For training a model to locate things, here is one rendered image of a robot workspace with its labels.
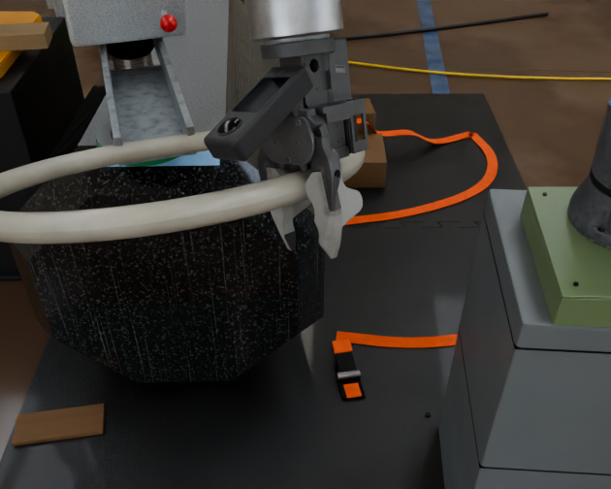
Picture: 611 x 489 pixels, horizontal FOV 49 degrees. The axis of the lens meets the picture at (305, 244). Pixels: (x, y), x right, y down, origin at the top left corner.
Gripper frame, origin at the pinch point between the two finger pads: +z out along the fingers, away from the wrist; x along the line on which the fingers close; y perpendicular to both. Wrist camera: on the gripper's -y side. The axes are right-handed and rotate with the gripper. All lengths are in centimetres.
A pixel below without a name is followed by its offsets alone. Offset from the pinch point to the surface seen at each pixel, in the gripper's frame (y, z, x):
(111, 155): 4.1, -6.4, 44.1
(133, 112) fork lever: 17, -11, 57
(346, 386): 84, 83, 79
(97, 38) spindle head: 21, -24, 72
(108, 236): -17.9, -5.4, 6.6
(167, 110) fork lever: 21, -10, 53
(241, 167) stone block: 54, 8, 76
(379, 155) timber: 173, 33, 131
